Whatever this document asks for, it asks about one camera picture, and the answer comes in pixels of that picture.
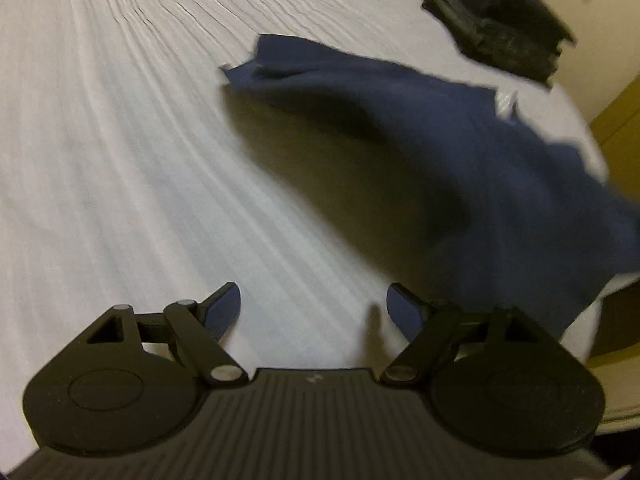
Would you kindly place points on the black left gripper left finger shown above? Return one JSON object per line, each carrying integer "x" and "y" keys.
{"x": 196, "y": 332}

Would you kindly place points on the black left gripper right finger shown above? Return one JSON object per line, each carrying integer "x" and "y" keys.
{"x": 428, "y": 327}

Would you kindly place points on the navy blue garment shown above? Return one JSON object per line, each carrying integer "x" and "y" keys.
{"x": 516, "y": 220}

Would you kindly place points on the white textured bed cover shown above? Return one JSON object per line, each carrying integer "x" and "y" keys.
{"x": 130, "y": 174}

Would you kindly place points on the black storage bag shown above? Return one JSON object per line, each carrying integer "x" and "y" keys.
{"x": 520, "y": 37}

